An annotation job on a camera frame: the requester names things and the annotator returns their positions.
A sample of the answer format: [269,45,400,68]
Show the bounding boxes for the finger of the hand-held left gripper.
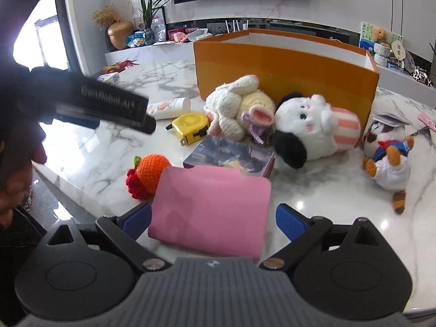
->
[55,104,157,135]

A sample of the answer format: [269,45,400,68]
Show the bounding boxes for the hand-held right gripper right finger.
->
[259,203,392,270]

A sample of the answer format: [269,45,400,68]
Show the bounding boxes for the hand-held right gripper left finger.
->
[46,202,172,273]

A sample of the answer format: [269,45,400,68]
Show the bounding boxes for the orange crochet fruit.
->
[126,154,172,200]

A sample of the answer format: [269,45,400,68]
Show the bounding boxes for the pink cloth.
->
[148,165,272,259]

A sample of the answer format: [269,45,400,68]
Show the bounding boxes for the brown white plush dog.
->
[362,111,415,215]

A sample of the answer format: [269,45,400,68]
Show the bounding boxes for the orange cardboard box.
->
[193,29,380,149]

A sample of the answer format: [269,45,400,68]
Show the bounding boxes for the person's left hand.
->
[0,142,48,229]

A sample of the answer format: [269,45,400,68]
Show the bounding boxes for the small white carton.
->
[97,72,120,86]

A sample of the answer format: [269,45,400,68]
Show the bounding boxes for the red feather toy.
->
[102,59,140,74]

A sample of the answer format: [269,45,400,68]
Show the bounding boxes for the dark printed card box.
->
[183,135,276,179]

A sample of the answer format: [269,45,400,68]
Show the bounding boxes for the white cream tube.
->
[146,97,191,120]

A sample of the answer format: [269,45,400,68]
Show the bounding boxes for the golden vase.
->
[107,20,134,50]

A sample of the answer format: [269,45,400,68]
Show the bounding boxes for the blue snack bag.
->
[126,31,147,47]

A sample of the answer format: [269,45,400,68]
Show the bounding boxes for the white marble television cabinet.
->
[104,17,436,91]

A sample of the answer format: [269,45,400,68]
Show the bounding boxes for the white plush dog black ears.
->
[273,91,362,170]

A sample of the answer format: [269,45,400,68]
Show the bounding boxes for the yellow tape measure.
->
[166,112,209,147]

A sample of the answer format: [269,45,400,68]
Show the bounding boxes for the dried flower bunch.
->
[93,4,118,27]

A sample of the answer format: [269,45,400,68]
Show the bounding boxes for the green leafy plant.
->
[139,0,172,29]

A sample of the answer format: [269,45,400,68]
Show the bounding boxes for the white crochet bunny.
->
[204,75,276,141]

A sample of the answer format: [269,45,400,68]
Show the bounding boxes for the white open tray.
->
[187,28,212,41]

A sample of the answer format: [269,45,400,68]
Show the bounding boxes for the pink printed card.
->
[418,112,436,131]

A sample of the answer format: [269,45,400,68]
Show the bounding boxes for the white router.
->
[223,20,249,35]

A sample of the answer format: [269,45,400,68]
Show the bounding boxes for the cow figurines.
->
[411,68,433,86]

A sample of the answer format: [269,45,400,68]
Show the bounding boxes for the green blue painting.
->
[359,22,403,58]

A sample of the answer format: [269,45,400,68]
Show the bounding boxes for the round paper fan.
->
[392,41,407,70]

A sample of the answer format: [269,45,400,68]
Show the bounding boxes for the decorated plate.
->
[404,50,417,72]

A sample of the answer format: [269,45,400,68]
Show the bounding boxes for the crochet keychain with purple bow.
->
[241,105,276,147]

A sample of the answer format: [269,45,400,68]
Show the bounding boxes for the black picture frame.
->
[152,6,168,43]

